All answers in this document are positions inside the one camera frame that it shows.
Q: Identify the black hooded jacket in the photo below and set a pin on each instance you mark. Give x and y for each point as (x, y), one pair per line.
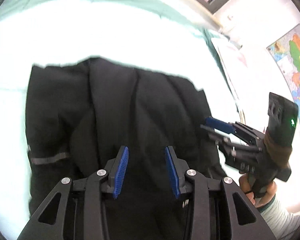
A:
(152, 105)

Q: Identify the person's right hand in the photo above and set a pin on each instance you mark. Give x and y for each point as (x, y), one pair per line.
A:
(265, 195)

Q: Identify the teal quilt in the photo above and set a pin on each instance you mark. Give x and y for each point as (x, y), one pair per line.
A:
(65, 17)

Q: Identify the pink pillow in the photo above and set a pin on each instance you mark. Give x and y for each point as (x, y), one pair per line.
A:
(227, 62)

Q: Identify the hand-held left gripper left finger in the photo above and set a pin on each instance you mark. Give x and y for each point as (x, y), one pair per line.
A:
(121, 172)

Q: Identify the beige window sill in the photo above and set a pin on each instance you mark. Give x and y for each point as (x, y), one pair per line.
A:
(202, 8)

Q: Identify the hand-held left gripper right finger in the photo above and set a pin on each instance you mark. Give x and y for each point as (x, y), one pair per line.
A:
(172, 172)

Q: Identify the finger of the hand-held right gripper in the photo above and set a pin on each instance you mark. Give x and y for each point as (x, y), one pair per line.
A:
(215, 133)
(218, 125)

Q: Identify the colourful wall map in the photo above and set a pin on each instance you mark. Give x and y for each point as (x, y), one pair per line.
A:
(297, 62)

